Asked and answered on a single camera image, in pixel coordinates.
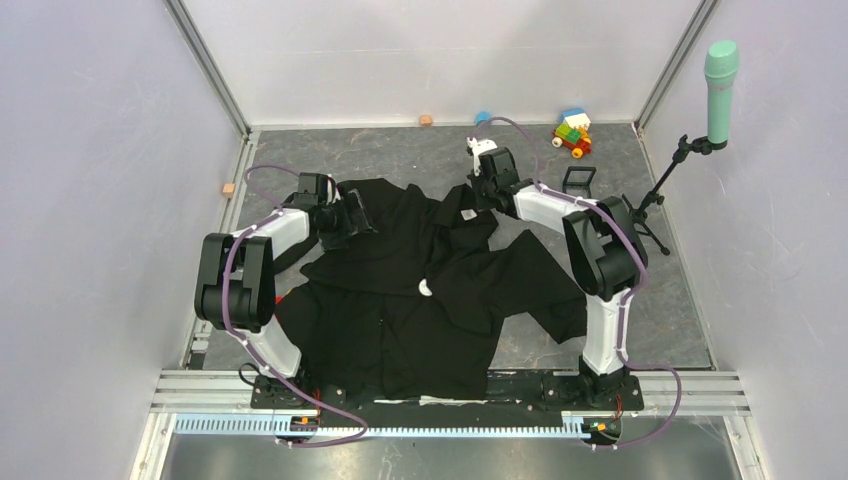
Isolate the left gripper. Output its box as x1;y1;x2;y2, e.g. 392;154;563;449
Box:
316;190;375;253

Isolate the round silver brooch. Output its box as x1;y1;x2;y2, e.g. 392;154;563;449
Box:
418;279;433;297

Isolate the black shirt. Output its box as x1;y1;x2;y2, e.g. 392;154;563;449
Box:
275;179;587;399

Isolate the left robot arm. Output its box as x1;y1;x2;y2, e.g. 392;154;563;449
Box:
194;173;377;408

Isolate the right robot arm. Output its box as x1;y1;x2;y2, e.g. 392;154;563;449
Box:
467;138;645;408

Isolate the black brooch display box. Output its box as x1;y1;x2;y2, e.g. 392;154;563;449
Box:
562;165;597;198

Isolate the blue cap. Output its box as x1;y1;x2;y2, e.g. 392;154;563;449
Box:
474;111;492;127

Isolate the colourful toy block car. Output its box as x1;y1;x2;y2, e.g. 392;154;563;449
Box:
551;108;592;159

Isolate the black tripod microphone stand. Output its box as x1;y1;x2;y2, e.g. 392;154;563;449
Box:
622;135;728;256

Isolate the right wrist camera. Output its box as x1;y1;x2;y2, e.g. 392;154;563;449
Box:
466;137;498;158

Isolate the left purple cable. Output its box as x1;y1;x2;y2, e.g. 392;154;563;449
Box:
220;164;370;450

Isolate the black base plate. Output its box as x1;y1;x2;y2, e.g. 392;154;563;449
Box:
240;370;645;432

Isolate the white toothed rail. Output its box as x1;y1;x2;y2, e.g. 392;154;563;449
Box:
173;413;590;440

